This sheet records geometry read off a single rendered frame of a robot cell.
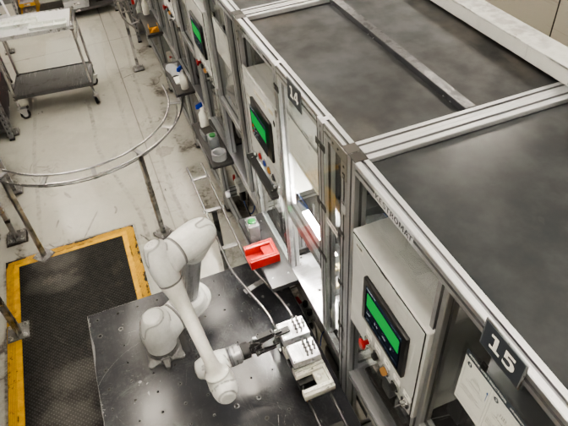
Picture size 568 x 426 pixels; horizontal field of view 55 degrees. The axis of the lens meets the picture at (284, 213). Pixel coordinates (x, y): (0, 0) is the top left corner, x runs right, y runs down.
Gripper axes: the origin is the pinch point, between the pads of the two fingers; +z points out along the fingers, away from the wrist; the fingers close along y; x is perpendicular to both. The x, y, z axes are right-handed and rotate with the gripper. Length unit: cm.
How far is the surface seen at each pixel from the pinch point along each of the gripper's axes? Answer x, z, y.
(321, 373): -21.7, 8.5, -5.7
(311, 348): -14.7, 7.7, 4.3
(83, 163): 311, -86, -88
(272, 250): 47.2, 13.7, 2.3
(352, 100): 5, 41, 107
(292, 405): -20.9, -7.2, -23.5
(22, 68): 541, -131, -86
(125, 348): 41, -72, -20
